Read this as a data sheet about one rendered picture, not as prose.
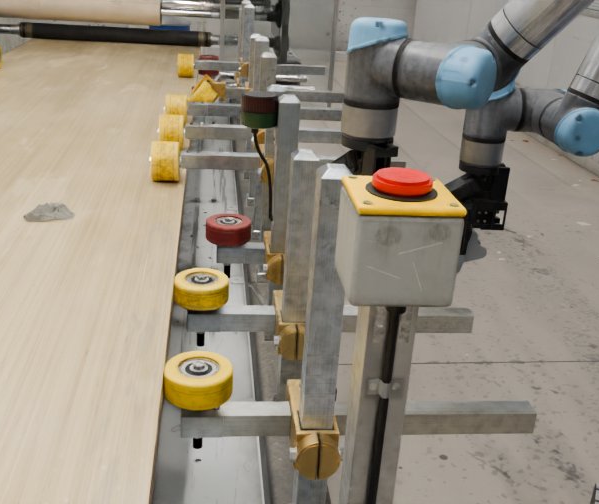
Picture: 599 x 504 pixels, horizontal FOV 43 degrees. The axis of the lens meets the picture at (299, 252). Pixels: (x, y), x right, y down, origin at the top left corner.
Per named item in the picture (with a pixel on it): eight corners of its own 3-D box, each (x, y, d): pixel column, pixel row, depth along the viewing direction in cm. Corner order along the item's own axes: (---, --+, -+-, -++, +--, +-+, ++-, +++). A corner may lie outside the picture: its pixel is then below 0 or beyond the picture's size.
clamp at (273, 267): (288, 255, 144) (290, 230, 142) (295, 286, 132) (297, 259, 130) (258, 255, 144) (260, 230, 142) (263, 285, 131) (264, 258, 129)
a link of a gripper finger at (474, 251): (485, 279, 141) (493, 232, 138) (454, 279, 141) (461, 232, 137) (479, 272, 144) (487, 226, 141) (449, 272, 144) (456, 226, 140)
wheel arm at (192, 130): (378, 142, 186) (379, 127, 185) (381, 146, 183) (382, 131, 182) (170, 134, 180) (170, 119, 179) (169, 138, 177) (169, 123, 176)
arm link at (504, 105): (527, 80, 127) (478, 78, 126) (516, 145, 131) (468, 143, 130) (511, 72, 134) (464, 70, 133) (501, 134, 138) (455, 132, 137)
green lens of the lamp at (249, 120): (275, 120, 128) (276, 107, 127) (278, 128, 123) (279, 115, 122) (239, 119, 128) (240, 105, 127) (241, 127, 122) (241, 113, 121)
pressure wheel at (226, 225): (248, 268, 143) (250, 210, 139) (249, 286, 136) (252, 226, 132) (205, 268, 142) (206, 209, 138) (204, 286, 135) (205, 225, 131)
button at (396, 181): (421, 190, 53) (424, 167, 53) (437, 209, 50) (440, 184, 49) (365, 189, 53) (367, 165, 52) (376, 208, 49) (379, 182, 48)
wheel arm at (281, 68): (323, 74, 278) (324, 64, 277) (324, 75, 275) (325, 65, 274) (184, 67, 272) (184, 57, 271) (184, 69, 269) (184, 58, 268)
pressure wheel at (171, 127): (184, 108, 178) (182, 132, 173) (184, 132, 184) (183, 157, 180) (158, 107, 177) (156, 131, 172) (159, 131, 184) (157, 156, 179)
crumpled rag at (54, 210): (68, 205, 139) (67, 193, 138) (80, 217, 133) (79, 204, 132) (17, 212, 134) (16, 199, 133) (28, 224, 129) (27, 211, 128)
